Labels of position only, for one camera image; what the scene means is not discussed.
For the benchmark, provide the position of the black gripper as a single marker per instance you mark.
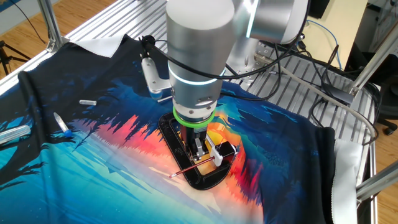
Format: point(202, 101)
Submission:
point(190, 137)

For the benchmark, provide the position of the red pencil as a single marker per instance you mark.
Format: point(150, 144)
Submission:
point(189, 168)

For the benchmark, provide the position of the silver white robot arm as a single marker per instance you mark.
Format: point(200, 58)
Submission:
point(199, 46)

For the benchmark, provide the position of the black pencil sharpener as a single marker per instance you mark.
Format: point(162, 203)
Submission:
point(225, 152)

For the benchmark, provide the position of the black C-clamp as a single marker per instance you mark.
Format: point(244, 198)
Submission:
point(174, 146)

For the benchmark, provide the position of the sunset forest printed cloth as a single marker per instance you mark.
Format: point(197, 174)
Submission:
point(93, 161)

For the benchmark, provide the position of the small white plastic tube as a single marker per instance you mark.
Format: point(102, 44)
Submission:
point(87, 102)

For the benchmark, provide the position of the blue capped plastic tube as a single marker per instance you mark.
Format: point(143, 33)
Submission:
point(62, 124)

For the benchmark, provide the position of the black power adapter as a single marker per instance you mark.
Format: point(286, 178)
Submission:
point(339, 93)

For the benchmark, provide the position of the large clear plastic tube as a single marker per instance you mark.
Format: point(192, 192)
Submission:
point(14, 134)

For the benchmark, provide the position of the black office chair base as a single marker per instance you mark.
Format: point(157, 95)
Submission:
point(388, 109)

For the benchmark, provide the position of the black tripod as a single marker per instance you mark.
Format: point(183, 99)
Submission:
point(9, 56)

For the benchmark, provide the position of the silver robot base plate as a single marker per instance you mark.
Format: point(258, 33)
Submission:
point(248, 56)

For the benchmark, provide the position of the aluminium frame post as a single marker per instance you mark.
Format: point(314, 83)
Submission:
point(377, 182)
point(51, 25)
point(373, 59)

